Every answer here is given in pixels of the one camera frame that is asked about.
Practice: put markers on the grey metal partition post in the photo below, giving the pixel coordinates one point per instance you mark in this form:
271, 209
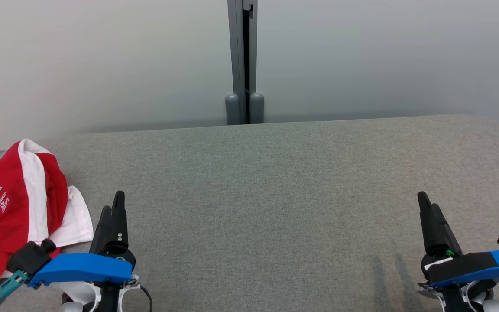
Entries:
236, 43

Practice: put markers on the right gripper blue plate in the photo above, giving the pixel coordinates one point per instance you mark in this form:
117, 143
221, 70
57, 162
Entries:
470, 266

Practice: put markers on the grey cylindrical post foot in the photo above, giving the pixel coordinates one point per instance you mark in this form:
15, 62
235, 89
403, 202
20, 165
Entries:
257, 107
232, 108

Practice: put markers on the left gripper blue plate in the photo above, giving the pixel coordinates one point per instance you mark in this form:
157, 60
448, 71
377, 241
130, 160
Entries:
80, 268

